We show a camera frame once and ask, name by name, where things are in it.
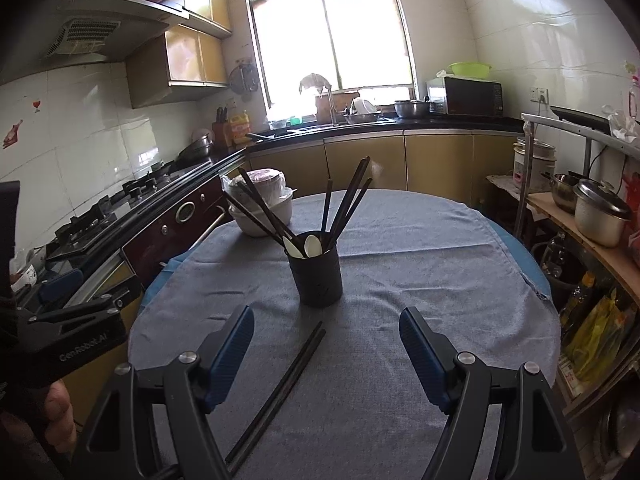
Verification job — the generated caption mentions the large white bowl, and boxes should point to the large white bowl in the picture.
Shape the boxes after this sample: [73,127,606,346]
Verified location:
[227,195,294,237]

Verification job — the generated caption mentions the small steel pot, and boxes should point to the small steel pot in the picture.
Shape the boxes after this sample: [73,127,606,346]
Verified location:
[542,172,583,215]

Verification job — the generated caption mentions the wooden cutting board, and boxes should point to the wooden cutting board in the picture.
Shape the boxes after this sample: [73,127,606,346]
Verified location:
[315,91,361,123]

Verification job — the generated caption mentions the dark sauce bottle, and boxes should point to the dark sauce bottle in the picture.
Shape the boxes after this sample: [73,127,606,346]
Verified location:
[559,272,598,341]

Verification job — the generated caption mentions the person's left hand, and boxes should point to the person's left hand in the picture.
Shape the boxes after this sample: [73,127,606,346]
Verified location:
[0,380,77,480]

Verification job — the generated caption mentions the small side table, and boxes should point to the small side table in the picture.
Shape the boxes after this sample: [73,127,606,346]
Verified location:
[487,174,526,201]

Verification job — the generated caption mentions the yellow lower cabinets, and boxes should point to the yellow lower cabinets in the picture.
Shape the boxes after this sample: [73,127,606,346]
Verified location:
[65,130,521,431]

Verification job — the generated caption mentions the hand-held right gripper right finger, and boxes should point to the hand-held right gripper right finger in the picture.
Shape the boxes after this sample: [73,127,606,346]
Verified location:
[398,306,586,480]

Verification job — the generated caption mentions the stacked steel basins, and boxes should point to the stacked steel basins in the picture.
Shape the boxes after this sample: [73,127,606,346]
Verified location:
[177,130,215,161]

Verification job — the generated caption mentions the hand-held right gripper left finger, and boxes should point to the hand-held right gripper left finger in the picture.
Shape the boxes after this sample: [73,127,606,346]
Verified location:
[72,305,256,480]

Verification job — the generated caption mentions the maroon built-in oven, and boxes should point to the maroon built-in oven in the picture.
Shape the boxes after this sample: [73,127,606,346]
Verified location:
[121,175,236,288]

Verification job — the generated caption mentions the steel mixing bowl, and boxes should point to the steel mixing bowl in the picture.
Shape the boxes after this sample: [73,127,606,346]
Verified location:
[394,100,432,119]

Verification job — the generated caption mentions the steel range hood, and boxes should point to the steel range hood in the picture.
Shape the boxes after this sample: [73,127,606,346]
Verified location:
[0,0,190,83]

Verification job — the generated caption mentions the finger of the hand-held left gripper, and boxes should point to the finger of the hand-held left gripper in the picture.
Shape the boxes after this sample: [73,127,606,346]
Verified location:
[35,267,86,301]
[27,276,144,328]

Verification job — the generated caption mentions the group of dark chopsticks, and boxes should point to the group of dark chopsticks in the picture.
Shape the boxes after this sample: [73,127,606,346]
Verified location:
[222,156,375,261]

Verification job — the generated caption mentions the yellow oil bottle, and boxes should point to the yellow oil bottle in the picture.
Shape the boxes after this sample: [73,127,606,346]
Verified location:
[229,110,251,145]

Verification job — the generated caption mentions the black microwave oven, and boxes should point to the black microwave oven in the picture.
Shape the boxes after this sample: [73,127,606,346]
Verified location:
[426,76,503,118]

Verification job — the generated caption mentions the white rice cooker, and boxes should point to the white rice cooker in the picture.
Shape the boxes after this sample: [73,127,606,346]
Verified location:
[512,137,557,192]

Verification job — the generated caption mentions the black kitchen countertop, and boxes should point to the black kitchen countertop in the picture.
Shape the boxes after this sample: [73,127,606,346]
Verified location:
[0,117,523,311]

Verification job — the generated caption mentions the wooden knife block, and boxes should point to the wooden knife block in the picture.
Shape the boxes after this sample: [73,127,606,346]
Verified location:
[212,106,231,148]

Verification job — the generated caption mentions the bottle wall sticker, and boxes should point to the bottle wall sticker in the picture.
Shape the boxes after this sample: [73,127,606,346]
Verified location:
[2,120,24,148]

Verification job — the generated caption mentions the black utensil holder cup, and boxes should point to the black utensil holder cup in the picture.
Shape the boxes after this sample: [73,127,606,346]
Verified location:
[286,232,343,307]

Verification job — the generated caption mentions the blue table cover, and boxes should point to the blue table cover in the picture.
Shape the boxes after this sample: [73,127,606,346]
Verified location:
[137,220,553,321]

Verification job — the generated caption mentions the metal storage rack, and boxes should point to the metal storage rack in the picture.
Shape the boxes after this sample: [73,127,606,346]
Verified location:
[520,112,640,411]

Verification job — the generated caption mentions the black induction cooktop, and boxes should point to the black induction cooktop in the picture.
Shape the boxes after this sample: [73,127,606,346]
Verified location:
[549,106,613,136]

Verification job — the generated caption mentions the grey cloth on faucet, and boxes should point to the grey cloth on faucet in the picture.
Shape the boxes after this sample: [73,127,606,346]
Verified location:
[299,73,333,96]

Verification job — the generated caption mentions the round hanging steamer rack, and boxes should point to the round hanging steamer rack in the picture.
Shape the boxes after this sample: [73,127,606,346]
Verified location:
[229,59,260,102]

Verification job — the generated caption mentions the yellow cabinets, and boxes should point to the yellow cabinets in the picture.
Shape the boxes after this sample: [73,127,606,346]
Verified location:
[65,130,521,431]
[60,0,233,110]

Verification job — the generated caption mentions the steel pot with lid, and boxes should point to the steel pot with lid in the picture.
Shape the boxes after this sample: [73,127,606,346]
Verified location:
[572,177,632,248]

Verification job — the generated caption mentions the white plastic bag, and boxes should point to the white plastic bag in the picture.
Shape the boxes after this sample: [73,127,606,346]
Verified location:
[602,105,640,143]

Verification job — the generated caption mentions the steel sink faucet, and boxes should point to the steel sink faucet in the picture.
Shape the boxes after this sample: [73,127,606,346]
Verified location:
[322,85,341,126]

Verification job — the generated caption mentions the black bucket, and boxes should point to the black bucket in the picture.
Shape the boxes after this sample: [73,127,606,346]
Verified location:
[532,242,581,311]

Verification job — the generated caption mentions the black gas stove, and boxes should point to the black gas stove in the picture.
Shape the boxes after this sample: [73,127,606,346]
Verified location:
[52,170,213,256]

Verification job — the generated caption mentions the steel dish basin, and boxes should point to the steel dish basin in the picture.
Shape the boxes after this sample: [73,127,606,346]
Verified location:
[342,97,383,125]

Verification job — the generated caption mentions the kitchen window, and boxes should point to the kitchen window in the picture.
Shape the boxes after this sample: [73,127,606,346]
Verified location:
[241,0,418,106]

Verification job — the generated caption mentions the yellow upper cabinets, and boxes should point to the yellow upper cabinets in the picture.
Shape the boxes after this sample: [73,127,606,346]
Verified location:
[60,0,233,110]

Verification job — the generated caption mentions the plastic-wrapped stack of bowls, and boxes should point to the plastic-wrapped stack of bowls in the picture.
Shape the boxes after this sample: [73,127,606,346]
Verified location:
[222,167,296,211]

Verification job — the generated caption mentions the yellow plastic bag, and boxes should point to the yellow plastic bag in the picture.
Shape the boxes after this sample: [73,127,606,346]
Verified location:
[565,292,628,386]

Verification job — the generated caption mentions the clear plastic bottle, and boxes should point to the clear plastic bottle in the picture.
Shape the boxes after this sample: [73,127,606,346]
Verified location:
[540,232,568,281]

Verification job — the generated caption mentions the grey tablecloth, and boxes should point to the grey tablecloth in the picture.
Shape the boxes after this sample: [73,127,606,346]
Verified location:
[127,189,561,480]

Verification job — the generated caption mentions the green plastic basin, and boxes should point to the green plastic basin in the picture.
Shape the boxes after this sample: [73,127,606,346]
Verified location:
[448,61,493,80]

